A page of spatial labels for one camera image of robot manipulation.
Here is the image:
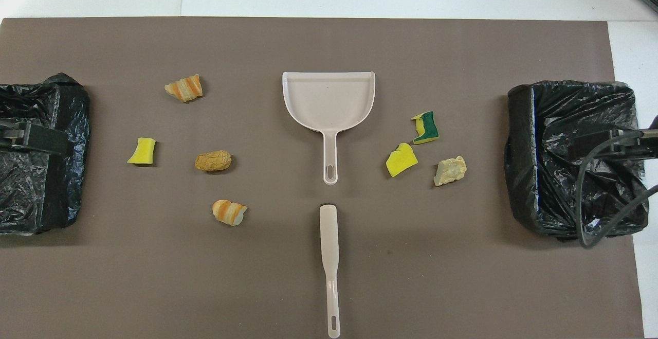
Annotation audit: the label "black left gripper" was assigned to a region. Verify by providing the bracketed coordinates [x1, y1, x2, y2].
[0, 119, 71, 155]

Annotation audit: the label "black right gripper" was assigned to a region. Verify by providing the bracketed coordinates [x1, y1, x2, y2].
[568, 115, 658, 160]

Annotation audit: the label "small yellow sponge piece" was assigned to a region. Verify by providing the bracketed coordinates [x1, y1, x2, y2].
[127, 137, 157, 166]

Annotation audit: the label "pale beige sponge chunk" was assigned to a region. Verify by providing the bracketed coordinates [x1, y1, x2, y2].
[433, 155, 468, 187]

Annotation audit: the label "orange striped sponge chunk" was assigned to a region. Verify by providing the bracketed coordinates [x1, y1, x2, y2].
[212, 199, 248, 226]
[164, 74, 204, 103]

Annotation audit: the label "green and yellow sponge piece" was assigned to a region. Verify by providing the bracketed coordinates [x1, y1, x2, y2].
[411, 111, 440, 146]

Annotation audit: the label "brown bread-like sponge chunk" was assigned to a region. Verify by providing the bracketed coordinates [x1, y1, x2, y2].
[194, 150, 232, 173]

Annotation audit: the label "large yellow sponge piece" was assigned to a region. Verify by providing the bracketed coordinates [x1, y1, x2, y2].
[386, 142, 419, 178]

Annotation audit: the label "beige plastic dustpan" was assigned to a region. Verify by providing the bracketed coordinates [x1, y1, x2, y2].
[282, 71, 376, 186]

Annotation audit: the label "beige hand brush black bristles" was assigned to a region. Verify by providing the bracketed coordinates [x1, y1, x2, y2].
[319, 204, 342, 339]

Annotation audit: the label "bin lined with black bag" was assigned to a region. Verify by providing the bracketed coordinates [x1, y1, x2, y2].
[504, 80, 650, 242]
[0, 73, 92, 236]

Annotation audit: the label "brown table mat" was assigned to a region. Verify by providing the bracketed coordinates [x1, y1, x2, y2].
[0, 17, 645, 339]

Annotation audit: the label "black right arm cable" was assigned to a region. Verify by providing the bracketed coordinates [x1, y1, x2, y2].
[574, 129, 658, 248]

